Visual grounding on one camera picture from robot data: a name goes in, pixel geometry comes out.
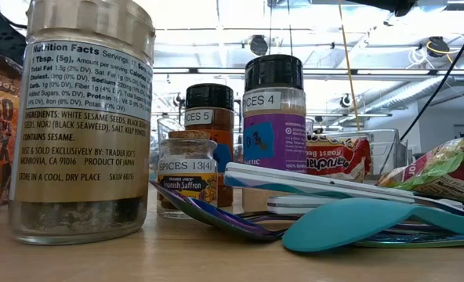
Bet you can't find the green and red ramen packet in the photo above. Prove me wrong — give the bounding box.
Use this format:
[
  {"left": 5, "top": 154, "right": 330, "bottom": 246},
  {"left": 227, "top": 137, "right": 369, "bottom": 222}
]
[{"left": 376, "top": 136, "right": 464, "bottom": 207}]

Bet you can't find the black-lidded orange label spice jar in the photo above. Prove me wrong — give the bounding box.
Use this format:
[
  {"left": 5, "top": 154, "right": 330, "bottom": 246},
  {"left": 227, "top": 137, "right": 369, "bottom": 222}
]
[{"left": 183, "top": 82, "right": 236, "bottom": 208}]

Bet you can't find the yellow hanging cable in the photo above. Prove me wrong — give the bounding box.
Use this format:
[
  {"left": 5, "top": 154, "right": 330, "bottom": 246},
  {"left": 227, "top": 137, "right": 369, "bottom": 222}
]
[{"left": 336, "top": 0, "right": 361, "bottom": 132}]

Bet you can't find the white and teal utensil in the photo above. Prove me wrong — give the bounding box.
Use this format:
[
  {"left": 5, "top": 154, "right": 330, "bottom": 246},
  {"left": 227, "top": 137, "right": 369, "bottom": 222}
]
[{"left": 223, "top": 161, "right": 464, "bottom": 219}]

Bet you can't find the teal silicone spoon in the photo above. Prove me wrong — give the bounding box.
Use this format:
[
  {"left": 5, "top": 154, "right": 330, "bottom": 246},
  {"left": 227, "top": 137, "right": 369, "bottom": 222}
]
[{"left": 281, "top": 197, "right": 464, "bottom": 254}]

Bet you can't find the slanted black cable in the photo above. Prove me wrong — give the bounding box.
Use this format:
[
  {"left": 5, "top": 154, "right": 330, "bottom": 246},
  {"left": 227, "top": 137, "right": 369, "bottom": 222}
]
[{"left": 399, "top": 13, "right": 464, "bottom": 142}]

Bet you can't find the black-lidded purple label spice jar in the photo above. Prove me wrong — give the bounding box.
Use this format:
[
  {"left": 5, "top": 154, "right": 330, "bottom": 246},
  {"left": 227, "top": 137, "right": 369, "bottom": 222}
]
[{"left": 241, "top": 54, "right": 307, "bottom": 212}]

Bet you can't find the iridescent purple metal spoon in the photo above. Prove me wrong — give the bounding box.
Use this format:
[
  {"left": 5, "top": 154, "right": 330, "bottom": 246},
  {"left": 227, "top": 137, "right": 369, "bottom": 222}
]
[{"left": 150, "top": 180, "right": 299, "bottom": 243}]

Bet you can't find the large gold label seasoning jar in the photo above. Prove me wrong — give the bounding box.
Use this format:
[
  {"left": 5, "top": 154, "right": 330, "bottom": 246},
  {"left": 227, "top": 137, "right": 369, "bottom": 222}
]
[{"left": 8, "top": 0, "right": 157, "bottom": 246}]

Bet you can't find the small cork-lidded saffron jar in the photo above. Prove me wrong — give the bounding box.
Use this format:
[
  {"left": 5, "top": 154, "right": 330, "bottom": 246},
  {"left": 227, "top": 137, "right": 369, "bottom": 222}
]
[{"left": 156, "top": 130, "right": 219, "bottom": 219}]

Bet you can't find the red ramen noodle packet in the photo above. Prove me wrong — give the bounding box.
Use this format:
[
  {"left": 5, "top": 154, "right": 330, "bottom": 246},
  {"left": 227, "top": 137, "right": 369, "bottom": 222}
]
[{"left": 306, "top": 135, "right": 373, "bottom": 184}]

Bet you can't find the iridescent green-blue metal spoon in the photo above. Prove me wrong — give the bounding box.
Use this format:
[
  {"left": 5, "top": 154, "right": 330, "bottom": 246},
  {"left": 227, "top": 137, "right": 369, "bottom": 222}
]
[{"left": 351, "top": 230, "right": 464, "bottom": 250}]

